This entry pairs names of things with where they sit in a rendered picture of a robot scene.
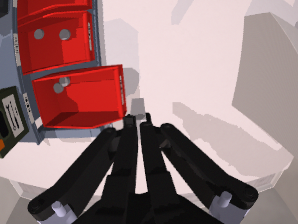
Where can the red bin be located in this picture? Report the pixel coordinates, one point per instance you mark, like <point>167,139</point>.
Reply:
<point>51,50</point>
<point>26,7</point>
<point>89,101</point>

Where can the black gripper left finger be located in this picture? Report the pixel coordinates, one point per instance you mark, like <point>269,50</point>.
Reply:
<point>64,202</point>

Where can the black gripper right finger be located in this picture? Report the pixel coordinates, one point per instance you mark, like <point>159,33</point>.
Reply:
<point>227,198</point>

